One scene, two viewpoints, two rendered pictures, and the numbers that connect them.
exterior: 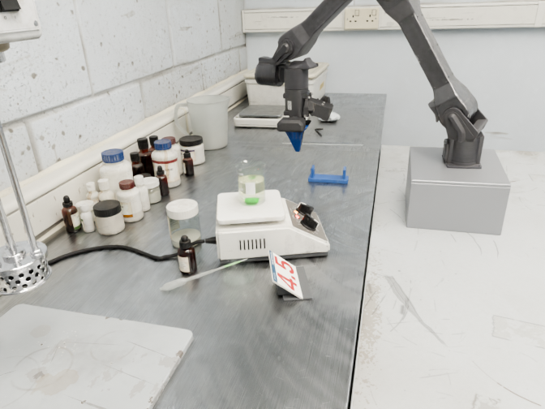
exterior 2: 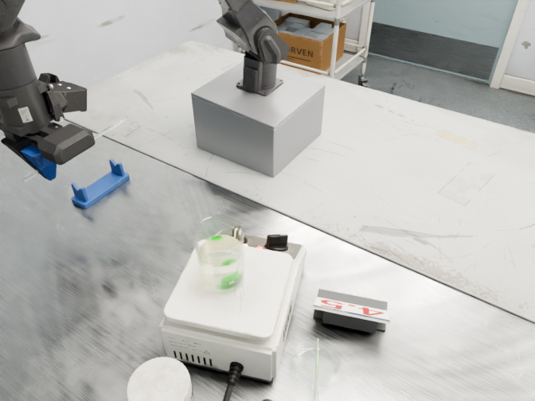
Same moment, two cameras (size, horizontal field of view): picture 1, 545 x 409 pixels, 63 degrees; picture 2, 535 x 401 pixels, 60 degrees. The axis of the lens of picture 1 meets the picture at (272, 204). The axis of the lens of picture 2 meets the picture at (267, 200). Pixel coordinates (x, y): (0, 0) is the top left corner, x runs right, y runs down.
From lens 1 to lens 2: 0.69 m
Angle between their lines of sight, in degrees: 61
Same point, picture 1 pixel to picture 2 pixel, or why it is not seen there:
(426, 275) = (369, 202)
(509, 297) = (415, 173)
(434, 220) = (289, 154)
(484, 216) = (314, 124)
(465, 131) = (280, 50)
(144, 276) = not seen: outside the picture
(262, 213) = (275, 277)
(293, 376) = (516, 363)
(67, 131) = not seen: outside the picture
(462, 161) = (272, 82)
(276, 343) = (462, 363)
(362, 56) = not seen: outside the picture
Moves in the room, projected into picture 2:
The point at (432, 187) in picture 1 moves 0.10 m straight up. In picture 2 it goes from (287, 122) to (288, 65)
